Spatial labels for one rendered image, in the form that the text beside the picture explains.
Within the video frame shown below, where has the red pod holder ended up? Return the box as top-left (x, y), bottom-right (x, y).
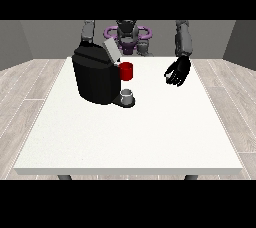
top-left (118, 61), bottom-right (135, 82)

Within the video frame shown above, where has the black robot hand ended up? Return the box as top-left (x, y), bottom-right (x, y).
top-left (163, 55), bottom-right (192, 88)

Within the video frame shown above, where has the pale grey machine lid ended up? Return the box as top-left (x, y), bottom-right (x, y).
top-left (102, 37), bottom-right (122, 63)

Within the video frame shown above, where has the small grey cup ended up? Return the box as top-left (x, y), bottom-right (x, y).
top-left (120, 88), bottom-right (135, 105)

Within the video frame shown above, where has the black coffee machine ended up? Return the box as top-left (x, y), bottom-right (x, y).
top-left (71, 42), bottom-right (136, 108)

